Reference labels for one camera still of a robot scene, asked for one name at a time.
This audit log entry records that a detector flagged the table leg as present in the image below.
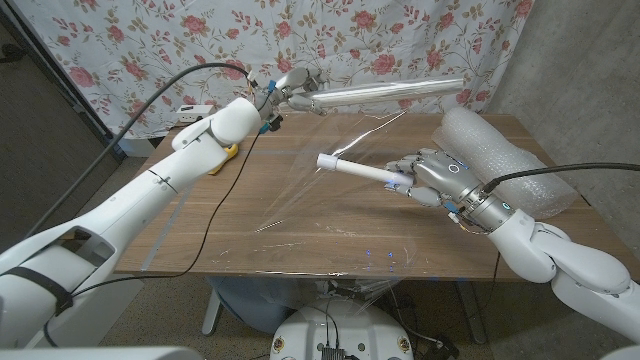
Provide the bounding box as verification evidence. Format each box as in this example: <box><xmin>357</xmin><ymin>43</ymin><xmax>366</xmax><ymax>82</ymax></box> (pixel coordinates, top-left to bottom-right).
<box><xmin>453</xmin><ymin>281</ymin><xmax>488</xmax><ymax>346</ymax></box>
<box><xmin>201</xmin><ymin>288</ymin><xmax>224</xmax><ymax>337</ymax></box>

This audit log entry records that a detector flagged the grey blue bin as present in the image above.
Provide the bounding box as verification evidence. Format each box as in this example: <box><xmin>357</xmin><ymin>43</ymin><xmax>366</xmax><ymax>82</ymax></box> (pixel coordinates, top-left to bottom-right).
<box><xmin>209</xmin><ymin>277</ymin><xmax>302</xmax><ymax>335</ymax></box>

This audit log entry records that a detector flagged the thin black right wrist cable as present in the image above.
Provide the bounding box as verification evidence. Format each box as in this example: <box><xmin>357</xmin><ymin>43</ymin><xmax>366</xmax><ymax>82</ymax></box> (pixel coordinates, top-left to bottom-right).
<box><xmin>487</xmin><ymin>252</ymin><xmax>502</xmax><ymax>301</ymax></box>

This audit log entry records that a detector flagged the white robot torso base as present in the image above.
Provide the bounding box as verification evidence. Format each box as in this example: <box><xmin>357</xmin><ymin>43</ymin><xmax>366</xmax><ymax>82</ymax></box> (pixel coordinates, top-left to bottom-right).
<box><xmin>269</xmin><ymin>299</ymin><xmax>416</xmax><ymax>360</ymax></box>

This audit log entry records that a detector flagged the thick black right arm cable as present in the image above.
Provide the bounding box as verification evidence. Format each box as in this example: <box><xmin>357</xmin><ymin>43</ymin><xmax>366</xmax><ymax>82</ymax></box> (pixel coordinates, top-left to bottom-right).
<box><xmin>481</xmin><ymin>162</ymin><xmax>640</xmax><ymax>194</ymax></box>

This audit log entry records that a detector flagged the white power strip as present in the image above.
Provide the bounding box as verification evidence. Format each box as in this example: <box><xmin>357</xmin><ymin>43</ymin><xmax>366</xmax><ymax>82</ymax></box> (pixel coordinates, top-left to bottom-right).
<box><xmin>175</xmin><ymin>104</ymin><xmax>216</xmax><ymax>125</ymax></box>

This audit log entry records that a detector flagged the transparent cling film sheet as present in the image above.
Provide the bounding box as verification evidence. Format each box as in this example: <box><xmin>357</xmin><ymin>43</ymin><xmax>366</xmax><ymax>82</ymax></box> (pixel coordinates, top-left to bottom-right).
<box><xmin>249</xmin><ymin>108</ymin><xmax>422</xmax><ymax>317</ymax></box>

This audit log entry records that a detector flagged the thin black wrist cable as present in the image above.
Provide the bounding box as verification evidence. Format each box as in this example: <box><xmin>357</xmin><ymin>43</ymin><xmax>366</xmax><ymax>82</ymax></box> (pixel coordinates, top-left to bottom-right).
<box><xmin>42</xmin><ymin>117</ymin><xmax>274</xmax><ymax>349</ymax></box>
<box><xmin>487</xmin><ymin>252</ymin><xmax>502</xmax><ymax>301</ymax></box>

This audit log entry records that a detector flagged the bubble wrap roll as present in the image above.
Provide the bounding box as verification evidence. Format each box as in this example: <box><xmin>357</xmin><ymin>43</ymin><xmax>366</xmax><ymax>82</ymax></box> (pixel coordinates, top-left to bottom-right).
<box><xmin>431</xmin><ymin>106</ymin><xmax>580</xmax><ymax>220</ymax></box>

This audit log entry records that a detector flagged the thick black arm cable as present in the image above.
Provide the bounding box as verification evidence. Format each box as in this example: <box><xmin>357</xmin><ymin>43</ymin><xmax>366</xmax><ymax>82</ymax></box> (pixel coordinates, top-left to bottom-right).
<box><xmin>24</xmin><ymin>62</ymin><xmax>251</xmax><ymax>241</ymax></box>
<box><xmin>481</xmin><ymin>162</ymin><xmax>640</xmax><ymax>194</ymax></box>

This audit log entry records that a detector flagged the thin black left wrist cable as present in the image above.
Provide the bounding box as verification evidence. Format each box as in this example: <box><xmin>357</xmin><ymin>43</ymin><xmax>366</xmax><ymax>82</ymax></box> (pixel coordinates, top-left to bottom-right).
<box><xmin>42</xmin><ymin>117</ymin><xmax>274</xmax><ymax>349</ymax></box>

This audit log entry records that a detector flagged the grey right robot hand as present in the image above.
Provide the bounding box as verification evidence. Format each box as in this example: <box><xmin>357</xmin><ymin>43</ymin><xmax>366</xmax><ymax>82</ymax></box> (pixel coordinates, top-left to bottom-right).
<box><xmin>383</xmin><ymin>148</ymin><xmax>517</xmax><ymax>235</ymax></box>

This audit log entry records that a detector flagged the floral print backdrop curtain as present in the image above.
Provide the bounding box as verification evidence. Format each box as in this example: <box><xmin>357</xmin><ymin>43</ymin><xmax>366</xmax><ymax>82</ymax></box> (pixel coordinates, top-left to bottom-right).
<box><xmin>12</xmin><ymin>0</ymin><xmax>536</xmax><ymax>141</ymax></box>

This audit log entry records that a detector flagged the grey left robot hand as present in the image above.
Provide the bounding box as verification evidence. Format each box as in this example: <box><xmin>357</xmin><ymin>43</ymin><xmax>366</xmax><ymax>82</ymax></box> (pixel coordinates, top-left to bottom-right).
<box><xmin>254</xmin><ymin>66</ymin><xmax>330</xmax><ymax>119</ymax></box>

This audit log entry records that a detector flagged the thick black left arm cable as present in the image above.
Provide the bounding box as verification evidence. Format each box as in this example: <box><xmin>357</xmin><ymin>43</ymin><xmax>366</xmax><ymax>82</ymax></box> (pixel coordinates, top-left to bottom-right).
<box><xmin>24</xmin><ymin>62</ymin><xmax>251</xmax><ymax>241</ymax></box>

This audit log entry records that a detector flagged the yellow squeeze bottle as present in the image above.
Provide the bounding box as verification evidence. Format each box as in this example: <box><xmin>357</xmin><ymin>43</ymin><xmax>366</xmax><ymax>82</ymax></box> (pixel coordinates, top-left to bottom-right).
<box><xmin>207</xmin><ymin>143</ymin><xmax>240</xmax><ymax>177</ymax></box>

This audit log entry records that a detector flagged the white cylindrical roll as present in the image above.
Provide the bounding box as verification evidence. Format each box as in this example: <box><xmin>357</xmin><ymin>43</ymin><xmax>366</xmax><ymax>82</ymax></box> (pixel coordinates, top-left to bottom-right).
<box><xmin>316</xmin><ymin>153</ymin><xmax>416</xmax><ymax>187</ymax></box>

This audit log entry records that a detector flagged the dark partition panel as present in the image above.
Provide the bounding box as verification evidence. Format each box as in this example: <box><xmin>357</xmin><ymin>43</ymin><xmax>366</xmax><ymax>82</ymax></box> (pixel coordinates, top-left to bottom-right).
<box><xmin>0</xmin><ymin>7</ymin><xmax>127</xmax><ymax>254</ymax></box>

